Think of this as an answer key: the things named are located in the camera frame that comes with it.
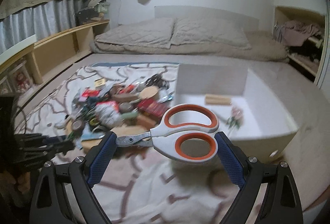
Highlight patterned cartoon blanket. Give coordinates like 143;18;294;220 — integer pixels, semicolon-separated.
17;63;238;223

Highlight brown tape roll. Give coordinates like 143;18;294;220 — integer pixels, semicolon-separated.
71;119;85;133

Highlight pink flower packet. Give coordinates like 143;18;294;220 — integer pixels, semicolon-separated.
226;106;244;129

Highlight beige folded duvet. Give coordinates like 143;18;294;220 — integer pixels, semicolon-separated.
90;31;288;62

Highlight orange white scissors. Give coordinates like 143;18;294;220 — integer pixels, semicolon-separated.
116;104;219;164

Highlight rectangular wooden block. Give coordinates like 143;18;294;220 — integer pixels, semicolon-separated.
205;97;232;106

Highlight black bag on shelf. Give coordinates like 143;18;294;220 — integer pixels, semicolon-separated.
75;7;102;25

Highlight black hair claw clip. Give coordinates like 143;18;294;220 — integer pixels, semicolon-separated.
145;74;170;89

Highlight wooden bedside shelf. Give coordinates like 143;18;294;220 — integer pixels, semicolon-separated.
1;20;110;107

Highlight white crochet yarn bundle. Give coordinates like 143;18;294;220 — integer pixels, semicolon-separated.
94;103;122;129

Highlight white cardboard shoe box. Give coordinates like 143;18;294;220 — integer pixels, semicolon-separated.
174;64;299;163

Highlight wooden block in box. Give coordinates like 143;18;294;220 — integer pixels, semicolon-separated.
205;94;231;101

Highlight small yellow card box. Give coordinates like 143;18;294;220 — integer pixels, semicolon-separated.
94;78;106;89

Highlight red booklet packet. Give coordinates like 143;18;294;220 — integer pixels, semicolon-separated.
81;88;100;98

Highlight black yellow tape roll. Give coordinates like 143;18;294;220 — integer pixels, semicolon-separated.
88;117;100;128

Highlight mint green round case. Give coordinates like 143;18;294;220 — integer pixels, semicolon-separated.
121;111;139;121

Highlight grey window curtain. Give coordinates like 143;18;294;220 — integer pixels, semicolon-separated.
1;0;87;53

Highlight left quilted beige pillow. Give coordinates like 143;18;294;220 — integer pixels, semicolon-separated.
95;18;174;49

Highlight right quilted beige pillow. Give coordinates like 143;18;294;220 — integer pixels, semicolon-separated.
171;18;251;50

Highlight rounded wooden block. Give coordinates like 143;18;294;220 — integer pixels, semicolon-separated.
111;125;148;137

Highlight red cigarette box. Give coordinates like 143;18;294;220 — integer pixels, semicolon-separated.
137;99;168;120

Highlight round wooden lid box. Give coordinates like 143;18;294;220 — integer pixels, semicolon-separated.
139;85;159;100

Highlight pile of clothes in closet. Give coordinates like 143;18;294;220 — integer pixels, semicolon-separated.
273;20;324;73

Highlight quilted beige pillow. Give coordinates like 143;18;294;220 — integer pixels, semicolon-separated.
171;18;251;50
95;18;174;49

